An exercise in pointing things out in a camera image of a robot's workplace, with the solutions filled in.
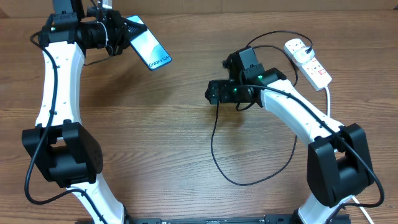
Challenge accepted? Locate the Galaxy smartphone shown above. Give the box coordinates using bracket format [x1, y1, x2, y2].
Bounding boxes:
[130, 29, 172, 70]

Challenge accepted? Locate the black charging cable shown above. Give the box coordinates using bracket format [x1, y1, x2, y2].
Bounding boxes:
[210, 30, 313, 187]

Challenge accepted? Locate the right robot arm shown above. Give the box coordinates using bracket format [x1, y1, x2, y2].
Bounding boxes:
[205, 46, 385, 223]

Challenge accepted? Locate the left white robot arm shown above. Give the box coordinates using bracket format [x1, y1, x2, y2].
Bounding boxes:
[22, 1, 147, 223]

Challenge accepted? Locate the white charger plug adapter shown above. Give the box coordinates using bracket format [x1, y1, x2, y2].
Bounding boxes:
[293, 48, 315, 64]

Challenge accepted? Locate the white power strip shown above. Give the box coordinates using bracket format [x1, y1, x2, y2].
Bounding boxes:
[284, 39, 332, 91]

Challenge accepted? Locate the white power strip cord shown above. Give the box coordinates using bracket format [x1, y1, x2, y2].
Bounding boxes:
[324, 86, 375, 224]

